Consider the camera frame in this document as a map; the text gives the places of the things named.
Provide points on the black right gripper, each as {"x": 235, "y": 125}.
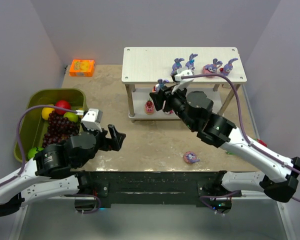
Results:
{"x": 166, "y": 99}

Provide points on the green lime toy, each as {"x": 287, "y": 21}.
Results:
{"x": 33, "y": 151}

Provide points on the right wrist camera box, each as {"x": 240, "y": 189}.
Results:
{"x": 182, "y": 78}

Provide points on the orange snack box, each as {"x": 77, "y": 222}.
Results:
{"x": 82, "y": 68}

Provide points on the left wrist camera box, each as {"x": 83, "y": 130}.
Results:
{"x": 92, "y": 119}

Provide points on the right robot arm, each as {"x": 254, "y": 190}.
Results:
{"x": 277, "y": 175}

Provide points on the red apple toy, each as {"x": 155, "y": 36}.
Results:
{"x": 62, "y": 104}

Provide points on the purple bunny large donut toy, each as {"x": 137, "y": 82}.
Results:
{"x": 190, "y": 157}

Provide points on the dark purple grape bunch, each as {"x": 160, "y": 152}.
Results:
{"x": 59, "y": 129}

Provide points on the purple bunny sitting toy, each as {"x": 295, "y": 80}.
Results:
{"x": 190, "y": 65}

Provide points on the white two-tier shelf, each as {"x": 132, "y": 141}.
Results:
{"x": 143, "y": 66}

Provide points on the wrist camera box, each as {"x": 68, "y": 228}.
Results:
{"x": 182, "y": 78}
{"x": 92, "y": 119}

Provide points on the olive green plastic bin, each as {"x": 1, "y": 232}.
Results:
{"x": 34, "y": 127}

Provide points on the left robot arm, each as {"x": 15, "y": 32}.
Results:
{"x": 52, "y": 171}

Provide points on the pink bear strawberry donut toy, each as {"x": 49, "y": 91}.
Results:
{"x": 149, "y": 107}

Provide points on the green pear toy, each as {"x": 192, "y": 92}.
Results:
{"x": 72, "y": 117}

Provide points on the red dragon fruit toy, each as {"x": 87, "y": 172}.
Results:
{"x": 256, "y": 139}

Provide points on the pink bear santa hat toy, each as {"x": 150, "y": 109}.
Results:
{"x": 168, "y": 113}

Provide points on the black table front frame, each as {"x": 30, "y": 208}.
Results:
{"x": 202, "y": 189}

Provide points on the purple bunny pink donut toy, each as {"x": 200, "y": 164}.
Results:
{"x": 212, "y": 68}

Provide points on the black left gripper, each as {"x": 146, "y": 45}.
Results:
{"x": 107, "y": 140}

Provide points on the yellow lemon toy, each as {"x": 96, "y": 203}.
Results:
{"x": 46, "y": 111}

